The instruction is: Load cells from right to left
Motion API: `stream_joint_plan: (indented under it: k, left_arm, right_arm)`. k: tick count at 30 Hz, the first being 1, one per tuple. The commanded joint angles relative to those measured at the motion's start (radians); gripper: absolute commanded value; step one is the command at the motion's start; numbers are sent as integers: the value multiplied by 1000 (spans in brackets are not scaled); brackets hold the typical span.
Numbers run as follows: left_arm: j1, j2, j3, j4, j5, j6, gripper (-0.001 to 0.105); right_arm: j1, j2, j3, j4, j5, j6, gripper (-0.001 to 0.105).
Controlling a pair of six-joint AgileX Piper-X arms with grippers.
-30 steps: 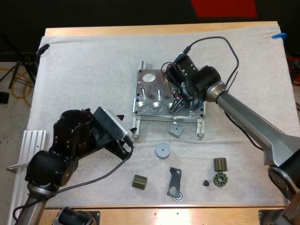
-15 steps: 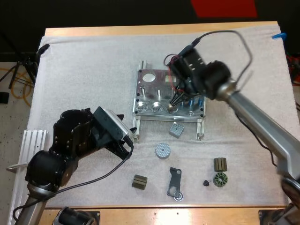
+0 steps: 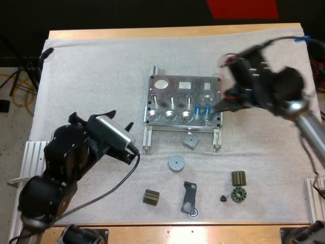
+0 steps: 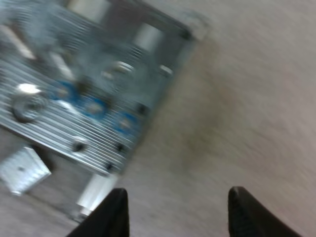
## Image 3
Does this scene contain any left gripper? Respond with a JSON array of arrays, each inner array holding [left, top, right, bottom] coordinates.
[[87, 110, 141, 165]]

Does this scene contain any flat black bracket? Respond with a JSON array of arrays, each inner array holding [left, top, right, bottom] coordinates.
[[180, 181, 198, 214]]

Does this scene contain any dark green ribbed ring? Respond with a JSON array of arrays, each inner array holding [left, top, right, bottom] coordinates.
[[231, 187, 248, 203]]

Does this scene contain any black cable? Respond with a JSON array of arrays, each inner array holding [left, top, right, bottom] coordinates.
[[261, 36, 325, 50]]

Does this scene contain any dark ribbed drum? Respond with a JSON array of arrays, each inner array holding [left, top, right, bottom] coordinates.
[[143, 189, 160, 205], [231, 171, 247, 186]]

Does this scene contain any ribbed aluminium rail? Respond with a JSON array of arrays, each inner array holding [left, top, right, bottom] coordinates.
[[304, 177, 325, 225], [19, 140, 51, 179]]

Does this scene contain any dark clip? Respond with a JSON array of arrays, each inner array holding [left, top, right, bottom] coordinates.
[[39, 47, 55, 61]]

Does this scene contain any metal plate on aluminium rails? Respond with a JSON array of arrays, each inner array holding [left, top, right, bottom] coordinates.
[[143, 65, 224, 156]]

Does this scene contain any grey camera cable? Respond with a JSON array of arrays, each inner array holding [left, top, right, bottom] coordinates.
[[48, 144, 141, 226]]

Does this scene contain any grey ribbed disc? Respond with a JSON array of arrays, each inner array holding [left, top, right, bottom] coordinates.
[[167, 155, 185, 173]]

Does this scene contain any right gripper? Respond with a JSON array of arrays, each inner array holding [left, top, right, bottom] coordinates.
[[214, 45, 274, 114]]

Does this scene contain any pale grey square block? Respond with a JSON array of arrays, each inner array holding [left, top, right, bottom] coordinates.
[[182, 134, 199, 150]]

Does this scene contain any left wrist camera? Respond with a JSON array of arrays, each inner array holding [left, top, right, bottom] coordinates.
[[96, 114, 133, 150]]

